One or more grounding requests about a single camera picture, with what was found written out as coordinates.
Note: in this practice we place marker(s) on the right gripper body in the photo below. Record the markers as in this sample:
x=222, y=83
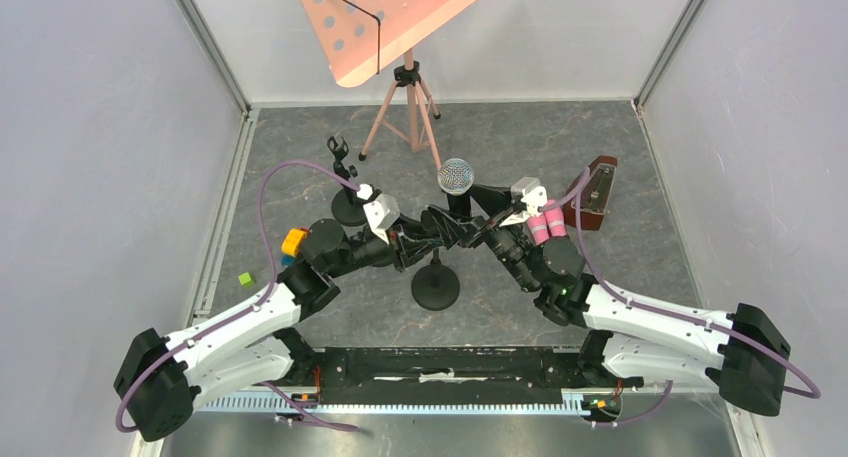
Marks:
x=505, y=239

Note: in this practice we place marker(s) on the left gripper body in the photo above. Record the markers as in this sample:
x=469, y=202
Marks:
x=399, y=245

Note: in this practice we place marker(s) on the pink microphone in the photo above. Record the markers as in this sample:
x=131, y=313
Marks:
x=555, y=220
x=538, y=227

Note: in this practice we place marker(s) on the black microphone silver grille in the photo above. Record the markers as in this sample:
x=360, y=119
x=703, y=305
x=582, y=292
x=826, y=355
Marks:
x=455, y=178

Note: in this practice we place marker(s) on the black microphone stand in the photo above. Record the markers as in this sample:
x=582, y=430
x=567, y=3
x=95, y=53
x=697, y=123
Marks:
x=435, y=287
x=344, y=207

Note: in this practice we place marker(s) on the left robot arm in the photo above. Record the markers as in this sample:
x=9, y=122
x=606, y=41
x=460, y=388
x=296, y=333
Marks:
x=163, y=379

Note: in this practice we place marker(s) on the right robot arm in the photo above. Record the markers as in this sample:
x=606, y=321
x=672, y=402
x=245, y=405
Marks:
x=740, y=353

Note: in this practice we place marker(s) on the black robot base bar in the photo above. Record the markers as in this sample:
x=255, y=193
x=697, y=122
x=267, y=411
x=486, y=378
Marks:
x=448, y=375

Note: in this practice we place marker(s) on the pink music stand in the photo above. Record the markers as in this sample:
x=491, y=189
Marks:
x=361, y=38

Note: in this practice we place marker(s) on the brown metronome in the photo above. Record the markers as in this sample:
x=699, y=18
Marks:
x=595, y=196

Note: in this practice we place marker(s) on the colourful toy block stack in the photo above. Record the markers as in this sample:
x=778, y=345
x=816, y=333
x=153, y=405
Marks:
x=291, y=245

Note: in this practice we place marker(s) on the small green cube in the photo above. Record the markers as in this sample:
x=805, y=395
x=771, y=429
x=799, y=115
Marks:
x=246, y=279

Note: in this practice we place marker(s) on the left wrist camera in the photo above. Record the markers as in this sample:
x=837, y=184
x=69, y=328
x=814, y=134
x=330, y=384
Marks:
x=381, y=210

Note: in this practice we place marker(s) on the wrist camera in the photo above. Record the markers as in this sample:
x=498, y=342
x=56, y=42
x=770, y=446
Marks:
x=528, y=196
x=381, y=210

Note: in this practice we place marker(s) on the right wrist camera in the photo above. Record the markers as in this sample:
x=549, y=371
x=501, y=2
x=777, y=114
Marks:
x=528, y=196

